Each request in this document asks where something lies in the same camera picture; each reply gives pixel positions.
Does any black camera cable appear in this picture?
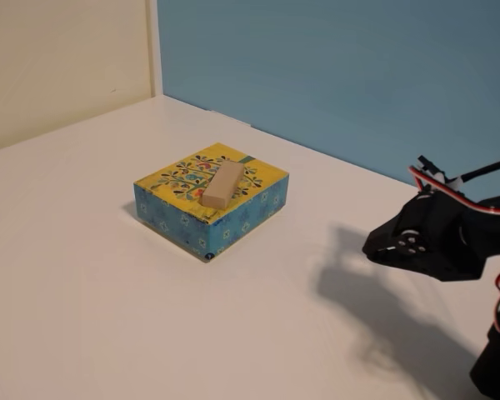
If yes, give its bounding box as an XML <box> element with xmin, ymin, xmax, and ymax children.
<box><xmin>415</xmin><ymin>154</ymin><xmax>500</xmax><ymax>183</ymax></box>

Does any yellow blue floral box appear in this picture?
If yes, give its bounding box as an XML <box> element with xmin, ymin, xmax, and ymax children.
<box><xmin>132</xmin><ymin>142</ymin><xmax>291</xmax><ymax>263</ymax></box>

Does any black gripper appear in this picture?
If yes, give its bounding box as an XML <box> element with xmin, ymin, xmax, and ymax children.
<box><xmin>362</xmin><ymin>193</ymin><xmax>491</xmax><ymax>283</ymax></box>

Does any wooden Jenga block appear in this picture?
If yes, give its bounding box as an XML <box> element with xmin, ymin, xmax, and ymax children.
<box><xmin>197</xmin><ymin>160</ymin><xmax>244</xmax><ymax>208</ymax></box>

